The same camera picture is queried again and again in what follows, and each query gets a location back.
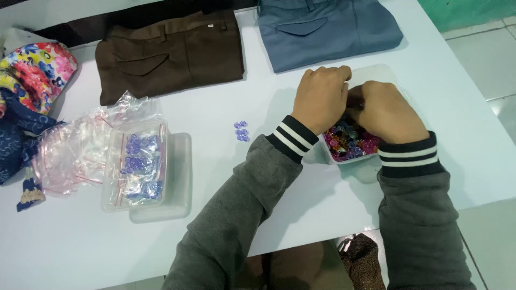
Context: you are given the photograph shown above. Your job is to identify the brown patterned bag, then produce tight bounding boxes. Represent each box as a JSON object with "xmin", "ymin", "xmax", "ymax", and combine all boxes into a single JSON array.
[{"xmin": 338, "ymin": 233, "xmax": 387, "ymax": 290}]

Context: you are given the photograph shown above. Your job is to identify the floral colourful cloth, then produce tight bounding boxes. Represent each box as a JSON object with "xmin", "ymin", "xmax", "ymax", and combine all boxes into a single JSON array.
[{"xmin": 0, "ymin": 41, "xmax": 78, "ymax": 117}]

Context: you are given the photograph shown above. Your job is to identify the folded blue trousers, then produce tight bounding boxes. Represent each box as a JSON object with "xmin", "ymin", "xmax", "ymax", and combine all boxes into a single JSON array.
[{"xmin": 257, "ymin": 0, "xmax": 404, "ymax": 74}]

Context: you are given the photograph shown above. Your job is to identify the group of loose purple buttons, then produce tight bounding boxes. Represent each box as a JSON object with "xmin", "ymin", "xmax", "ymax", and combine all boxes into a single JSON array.
[{"xmin": 234, "ymin": 120, "xmax": 250, "ymax": 143}]

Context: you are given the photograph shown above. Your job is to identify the person's right hand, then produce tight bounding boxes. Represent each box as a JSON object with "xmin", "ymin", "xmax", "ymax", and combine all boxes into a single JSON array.
[{"xmin": 347, "ymin": 80, "xmax": 430, "ymax": 145}]

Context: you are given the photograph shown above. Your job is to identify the bags of purple buttons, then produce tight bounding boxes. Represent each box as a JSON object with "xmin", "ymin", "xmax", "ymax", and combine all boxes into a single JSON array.
[{"xmin": 117, "ymin": 131, "xmax": 165, "ymax": 202}]

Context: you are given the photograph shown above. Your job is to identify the clear plastic box lid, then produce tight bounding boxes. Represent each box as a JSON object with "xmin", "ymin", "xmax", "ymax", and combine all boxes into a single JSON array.
[{"xmin": 129, "ymin": 132, "xmax": 193, "ymax": 224}]

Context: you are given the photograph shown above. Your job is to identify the clear box of bagged buttons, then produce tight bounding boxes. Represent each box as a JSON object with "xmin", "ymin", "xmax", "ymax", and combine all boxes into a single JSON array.
[{"xmin": 100, "ymin": 118, "xmax": 169, "ymax": 213}]

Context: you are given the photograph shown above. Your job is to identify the clear box of mixed buttons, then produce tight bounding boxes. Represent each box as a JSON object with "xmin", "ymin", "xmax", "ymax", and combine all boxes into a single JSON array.
[{"xmin": 318, "ymin": 64, "xmax": 410, "ymax": 165}]

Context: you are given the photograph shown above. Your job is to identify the dark blue patterned cloth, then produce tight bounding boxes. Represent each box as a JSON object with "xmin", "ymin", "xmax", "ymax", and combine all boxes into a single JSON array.
[{"xmin": 0, "ymin": 88, "xmax": 65, "ymax": 212}]

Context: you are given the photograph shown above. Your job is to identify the heap of colourful buttons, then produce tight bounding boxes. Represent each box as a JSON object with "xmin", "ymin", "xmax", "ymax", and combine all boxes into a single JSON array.
[{"xmin": 322, "ymin": 117, "xmax": 381, "ymax": 162}]

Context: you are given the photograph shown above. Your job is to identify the pile of empty zip bags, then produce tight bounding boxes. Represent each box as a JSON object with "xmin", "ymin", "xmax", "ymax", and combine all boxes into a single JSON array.
[{"xmin": 32, "ymin": 90, "xmax": 162, "ymax": 195}]

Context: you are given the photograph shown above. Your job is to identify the person's left hand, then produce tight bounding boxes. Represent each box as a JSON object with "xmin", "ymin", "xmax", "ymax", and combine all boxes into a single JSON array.
[{"xmin": 291, "ymin": 66, "xmax": 352, "ymax": 136}]

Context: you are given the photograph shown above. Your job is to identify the folded brown trousers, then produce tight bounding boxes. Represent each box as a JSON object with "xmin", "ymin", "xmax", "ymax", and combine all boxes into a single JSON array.
[{"xmin": 95, "ymin": 10, "xmax": 246, "ymax": 107}]

